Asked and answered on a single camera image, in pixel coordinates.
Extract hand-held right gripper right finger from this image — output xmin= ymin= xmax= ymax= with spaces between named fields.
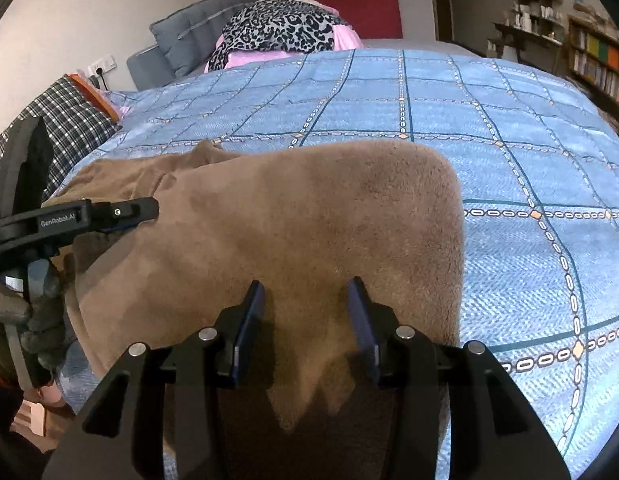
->
xmin=347 ymin=276 xmax=573 ymax=480

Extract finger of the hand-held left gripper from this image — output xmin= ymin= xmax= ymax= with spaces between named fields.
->
xmin=90 ymin=197 xmax=160 ymax=234

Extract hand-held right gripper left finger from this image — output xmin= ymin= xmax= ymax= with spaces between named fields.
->
xmin=42 ymin=280 xmax=267 ymax=480

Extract brown fleece pants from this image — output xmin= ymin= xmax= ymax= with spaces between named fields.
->
xmin=42 ymin=139 xmax=465 ymax=480

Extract person's left hand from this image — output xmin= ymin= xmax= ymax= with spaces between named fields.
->
xmin=0 ymin=262 xmax=78 ymax=387

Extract black white checked pillow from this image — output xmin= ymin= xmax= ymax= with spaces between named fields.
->
xmin=0 ymin=76 xmax=121 ymax=201

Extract orange trimmed pad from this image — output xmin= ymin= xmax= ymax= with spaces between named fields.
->
xmin=66 ymin=73 xmax=121 ymax=123

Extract grey padded cushion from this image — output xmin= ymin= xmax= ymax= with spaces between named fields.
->
xmin=126 ymin=45 xmax=177 ymax=92

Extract grey pillow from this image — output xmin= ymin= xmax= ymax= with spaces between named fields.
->
xmin=150 ymin=0 xmax=262 ymax=78

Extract pink blanket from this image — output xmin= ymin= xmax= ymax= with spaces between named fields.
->
xmin=204 ymin=2 xmax=365 ymax=73

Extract blue checked quilt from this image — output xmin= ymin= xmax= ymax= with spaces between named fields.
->
xmin=54 ymin=49 xmax=619 ymax=480

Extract leopard print cloth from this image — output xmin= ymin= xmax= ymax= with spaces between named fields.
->
xmin=208 ymin=0 xmax=351 ymax=73

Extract wooden bookshelf with books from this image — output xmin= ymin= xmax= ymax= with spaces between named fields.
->
xmin=564 ymin=15 xmax=619 ymax=136

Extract stack of books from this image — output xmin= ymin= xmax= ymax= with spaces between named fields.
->
xmin=572 ymin=2 xmax=610 ymax=23

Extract white wall socket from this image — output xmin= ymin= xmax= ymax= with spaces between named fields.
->
xmin=86 ymin=55 xmax=116 ymax=77

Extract dark wooden door frame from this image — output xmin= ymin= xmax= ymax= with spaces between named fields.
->
xmin=429 ymin=0 xmax=455 ymax=43

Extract wooden wall shelf with bottles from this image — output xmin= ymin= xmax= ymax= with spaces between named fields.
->
xmin=489 ymin=0 xmax=565 ymax=68

